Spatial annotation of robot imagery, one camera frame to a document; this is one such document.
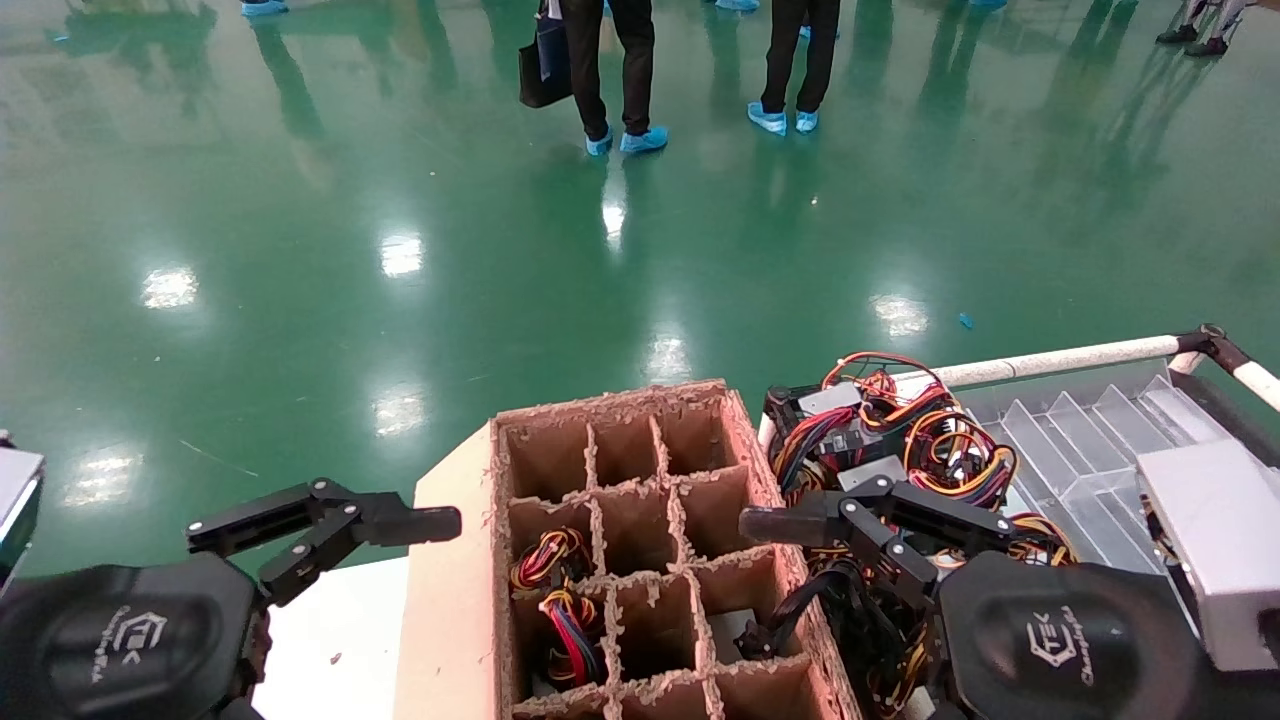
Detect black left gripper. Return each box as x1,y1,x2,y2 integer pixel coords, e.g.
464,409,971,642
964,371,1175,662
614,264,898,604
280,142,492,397
0,478,463,720

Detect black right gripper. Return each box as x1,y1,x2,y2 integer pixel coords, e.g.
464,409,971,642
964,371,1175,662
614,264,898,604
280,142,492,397
738,475,1206,720

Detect brown cardboard divider box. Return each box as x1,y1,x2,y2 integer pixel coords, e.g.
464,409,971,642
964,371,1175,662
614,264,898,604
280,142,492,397
393,378,866,720

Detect clear plastic divided tray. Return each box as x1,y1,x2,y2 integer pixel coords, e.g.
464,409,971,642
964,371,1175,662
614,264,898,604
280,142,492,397
958,375,1280,720

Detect black handbag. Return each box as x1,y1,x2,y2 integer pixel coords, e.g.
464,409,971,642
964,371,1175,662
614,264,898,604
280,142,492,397
518,0,573,109

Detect person in black trousers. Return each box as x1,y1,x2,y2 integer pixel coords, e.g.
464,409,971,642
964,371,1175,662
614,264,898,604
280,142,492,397
558,0,669,156
747,0,841,136

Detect humanoid robot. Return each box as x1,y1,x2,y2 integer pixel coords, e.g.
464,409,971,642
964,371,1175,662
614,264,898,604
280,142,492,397
1155,0,1256,58

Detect grey left wrist camera housing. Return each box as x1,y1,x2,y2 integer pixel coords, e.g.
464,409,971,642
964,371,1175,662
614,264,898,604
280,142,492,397
0,430,47,586

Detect white padded pipe frame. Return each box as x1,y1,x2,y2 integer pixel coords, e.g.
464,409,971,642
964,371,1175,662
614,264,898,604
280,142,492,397
757,323,1280,451

